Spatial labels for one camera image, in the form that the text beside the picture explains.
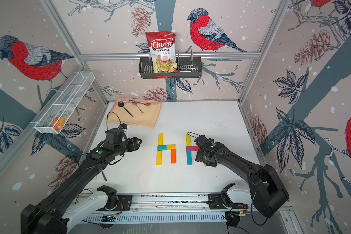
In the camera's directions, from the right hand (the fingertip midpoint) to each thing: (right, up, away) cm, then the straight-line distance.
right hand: (202, 158), depth 86 cm
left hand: (-36, +13, -6) cm, 39 cm away
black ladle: (-62, +35, +32) cm, 78 cm away
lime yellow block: (-8, +8, +11) cm, 16 cm away
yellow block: (-27, +9, +12) cm, 31 cm away
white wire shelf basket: (-77, +30, -10) cm, 84 cm away
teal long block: (-8, 0, +4) cm, 9 cm away
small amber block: (-20, +5, +6) cm, 22 cm away
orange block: (-18, 0, +4) cm, 18 cm away
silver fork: (-51, +35, +32) cm, 70 cm away
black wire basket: (-8, +58, +9) cm, 59 cm away
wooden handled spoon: (-41, +35, +32) cm, 63 cm away
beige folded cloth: (-37, +23, +23) cm, 49 cm away
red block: (-5, +10, -15) cm, 19 cm away
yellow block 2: (-27, -1, +4) cm, 27 cm away
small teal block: (-26, +5, +7) cm, 27 cm away
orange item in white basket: (-70, +23, -20) cm, 77 cm away
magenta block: (-6, +4, +7) cm, 10 cm away
